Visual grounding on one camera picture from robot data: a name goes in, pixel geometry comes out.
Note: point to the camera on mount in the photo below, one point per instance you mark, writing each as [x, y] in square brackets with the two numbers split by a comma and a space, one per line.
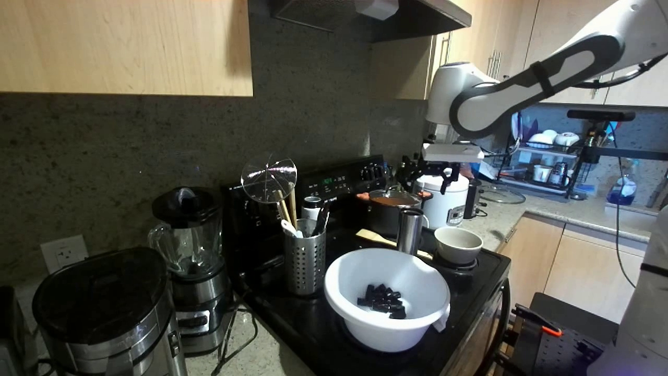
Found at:
[600, 116]

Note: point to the row of wooden wall cabinets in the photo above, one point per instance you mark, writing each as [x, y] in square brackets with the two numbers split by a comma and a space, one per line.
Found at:
[469, 42]

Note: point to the wooden spatula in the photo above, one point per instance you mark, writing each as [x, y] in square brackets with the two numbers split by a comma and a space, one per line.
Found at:
[378, 238]

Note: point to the small grey bowl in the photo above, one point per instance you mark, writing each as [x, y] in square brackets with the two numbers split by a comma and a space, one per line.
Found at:
[458, 245]

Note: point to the wall socket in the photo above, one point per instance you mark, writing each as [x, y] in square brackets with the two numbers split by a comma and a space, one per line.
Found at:
[64, 253]

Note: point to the glass lid with steel rim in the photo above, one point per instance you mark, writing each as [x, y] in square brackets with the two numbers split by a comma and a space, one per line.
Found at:
[503, 194]

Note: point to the row of white bowls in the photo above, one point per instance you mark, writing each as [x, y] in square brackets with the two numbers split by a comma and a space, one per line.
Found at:
[553, 139]

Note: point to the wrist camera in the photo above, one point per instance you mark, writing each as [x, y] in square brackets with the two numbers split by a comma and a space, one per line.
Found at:
[451, 152]

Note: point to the dish rack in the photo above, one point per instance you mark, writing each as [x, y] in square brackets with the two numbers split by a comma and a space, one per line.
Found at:
[543, 167]

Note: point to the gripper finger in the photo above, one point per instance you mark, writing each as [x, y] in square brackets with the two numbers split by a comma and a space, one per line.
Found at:
[450, 185]

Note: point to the black utensils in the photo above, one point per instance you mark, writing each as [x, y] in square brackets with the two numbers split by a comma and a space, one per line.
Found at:
[321, 219]

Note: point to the range hood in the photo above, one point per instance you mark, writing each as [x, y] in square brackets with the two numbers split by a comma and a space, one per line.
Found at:
[407, 18]

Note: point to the row of stove knobs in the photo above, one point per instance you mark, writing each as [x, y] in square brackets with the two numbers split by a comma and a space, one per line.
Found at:
[373, 171]

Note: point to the white spoon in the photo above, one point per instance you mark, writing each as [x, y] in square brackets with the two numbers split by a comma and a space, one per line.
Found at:
[289, 228]

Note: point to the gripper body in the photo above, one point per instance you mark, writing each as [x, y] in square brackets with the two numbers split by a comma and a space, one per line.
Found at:
[433, 168]

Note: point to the white cup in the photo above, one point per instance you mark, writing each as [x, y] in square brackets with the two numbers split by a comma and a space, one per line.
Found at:
[541, 173]

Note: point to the steel cooker with black lid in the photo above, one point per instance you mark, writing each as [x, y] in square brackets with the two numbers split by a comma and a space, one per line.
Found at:
[104, 318]

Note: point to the stove burner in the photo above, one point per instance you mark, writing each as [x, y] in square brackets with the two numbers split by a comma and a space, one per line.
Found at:
[455, 264]

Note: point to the blender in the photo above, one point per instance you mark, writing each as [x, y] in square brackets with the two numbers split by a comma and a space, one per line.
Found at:
[193, 266]

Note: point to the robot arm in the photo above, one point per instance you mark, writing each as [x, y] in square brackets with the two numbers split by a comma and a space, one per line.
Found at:
[522, 89]

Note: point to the grey pot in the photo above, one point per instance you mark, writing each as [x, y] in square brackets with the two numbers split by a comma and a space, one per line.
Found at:
[386, 214]

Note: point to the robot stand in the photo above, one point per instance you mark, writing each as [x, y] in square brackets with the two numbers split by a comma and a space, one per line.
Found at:
[563, 334]

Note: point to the steel tumbler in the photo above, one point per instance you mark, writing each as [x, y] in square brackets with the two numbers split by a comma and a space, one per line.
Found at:
[409, 232]

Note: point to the white rice cooker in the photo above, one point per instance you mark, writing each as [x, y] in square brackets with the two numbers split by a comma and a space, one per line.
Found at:
[449, 203]

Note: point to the white and black canister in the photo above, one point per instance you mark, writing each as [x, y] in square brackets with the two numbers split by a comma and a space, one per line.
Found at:
[312, 207]

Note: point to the black flask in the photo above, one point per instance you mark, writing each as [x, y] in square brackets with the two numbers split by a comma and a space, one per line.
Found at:
[472, 198]

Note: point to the perforated steel utensil holder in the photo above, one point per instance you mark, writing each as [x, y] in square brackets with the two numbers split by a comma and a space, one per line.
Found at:
[304, 263]

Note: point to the blue spray bottle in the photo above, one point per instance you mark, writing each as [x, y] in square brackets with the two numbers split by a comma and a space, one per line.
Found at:
[622, 188]

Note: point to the white mixing bowl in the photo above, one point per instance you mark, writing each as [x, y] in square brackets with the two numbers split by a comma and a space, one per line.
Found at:
[389, 326]

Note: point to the black and orange clamp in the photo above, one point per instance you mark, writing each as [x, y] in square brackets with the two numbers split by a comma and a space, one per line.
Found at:
[537, 319]

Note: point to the row of wooden base cabinets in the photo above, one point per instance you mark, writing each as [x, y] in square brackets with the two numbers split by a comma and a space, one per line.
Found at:
[569, 266]

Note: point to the black stove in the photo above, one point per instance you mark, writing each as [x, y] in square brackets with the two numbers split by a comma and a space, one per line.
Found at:
[313, 324]

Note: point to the wooden wall cabinet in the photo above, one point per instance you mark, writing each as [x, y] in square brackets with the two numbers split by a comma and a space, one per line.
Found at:
[125, 47]

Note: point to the heap of black pieces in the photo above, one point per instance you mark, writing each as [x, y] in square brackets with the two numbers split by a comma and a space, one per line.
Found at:
[383, 301]

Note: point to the bundle of wooden utensils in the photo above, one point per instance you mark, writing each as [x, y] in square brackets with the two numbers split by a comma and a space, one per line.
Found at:
[288, 208]

